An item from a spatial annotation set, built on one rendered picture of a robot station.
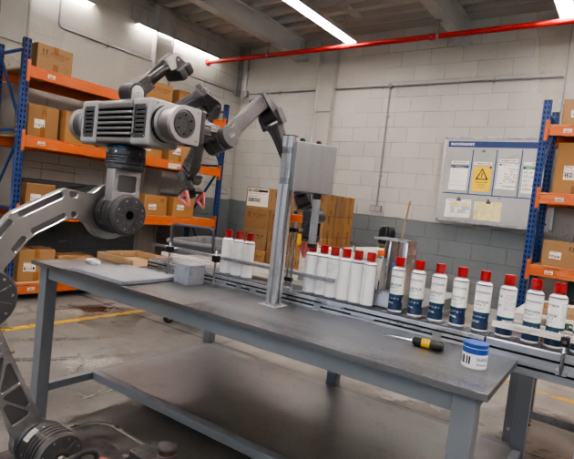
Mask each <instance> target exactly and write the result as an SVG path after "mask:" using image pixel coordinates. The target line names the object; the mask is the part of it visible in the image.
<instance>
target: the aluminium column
mask: <svg viewBox="0 0 574 459"><path fill-rule="evenodd" d="M294 141H299V137H298V136H295V135H283V142H282V146H283V147H293V142H294ZM291 163H292V153H282V158H281V166H280V175H279V177H280V178H289V177H290V171H291ZM288 187H289V184H278V192H277V200H276V209H275V217H274V225H273V234H272V250H271V258H270V267H269V276H268V284H267V292H266V301H265V303H266V304H270V305H272V306H276V305H281V300H282V284H283V275H284V267H285V259H286V250H287V242H288V234H289V226H290V217H291V209H292V194H293V191H289V190H288Z"/></svg>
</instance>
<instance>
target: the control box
mask: <svg viewBox="0 0 574 459"><path fill-rule="evenodd" d="M336 154H337V147H332V146H326V145H321V144H315V143H309V142H303V141H294V142H293V147H292V163H291V171H290V177H289V187H288V190H289V191H294V192H301V193H310V194H313V193H316V194H322V195H329V196H331V195H332V193H333V178H334V170H335V161H336Z"/></svg>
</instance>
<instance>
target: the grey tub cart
mask: <svg viewBox="0 0 574 459"><path fill-rule="evenodd" d="M174 226H181V227H188V228H194V229H202V230H210V231H211V232H212V236H192V237H177V238H173V227H174ZM222 239H223V238H218V237H215V231H214V229H213V228H210V227H203V226H197V225H190V224H183V223H173V224H172V225H171V226H170V238H167V242H170V241H172V245H171V246H173V247H178V248H183V249H187V250H195V251H200V252H205V253H209V254H215V250H217V251H218V254H221V248H222ZM171 253H175V254H179V255H193V253H188V252H184V251H179V250H174V252H171ZM163 320H164V322H165V323H171V322H173V320H171V319H168V318H165V317H163Z"/></svg>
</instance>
